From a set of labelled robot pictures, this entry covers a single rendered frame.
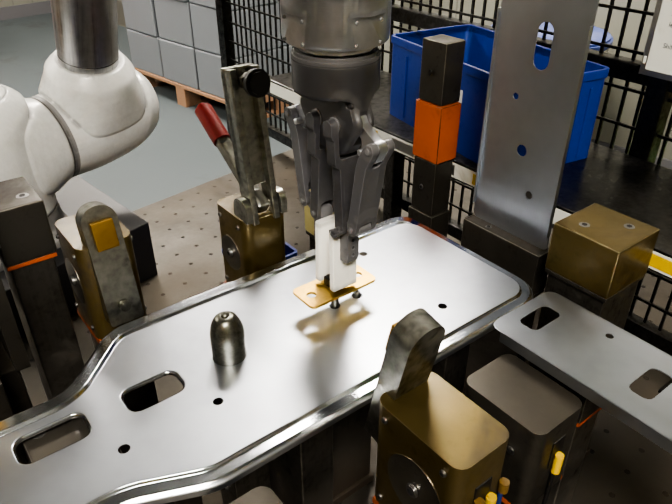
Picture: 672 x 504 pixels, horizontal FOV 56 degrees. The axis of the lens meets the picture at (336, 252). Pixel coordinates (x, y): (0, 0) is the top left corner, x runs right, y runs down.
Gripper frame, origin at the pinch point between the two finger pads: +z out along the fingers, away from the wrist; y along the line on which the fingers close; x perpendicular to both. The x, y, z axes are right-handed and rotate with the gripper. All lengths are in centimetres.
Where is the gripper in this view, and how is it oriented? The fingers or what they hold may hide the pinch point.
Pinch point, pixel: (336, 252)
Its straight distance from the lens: 62.8
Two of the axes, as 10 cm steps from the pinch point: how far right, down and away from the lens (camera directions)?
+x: 7.9, -3.3, 5.2
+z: 0.0, 8.5, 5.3
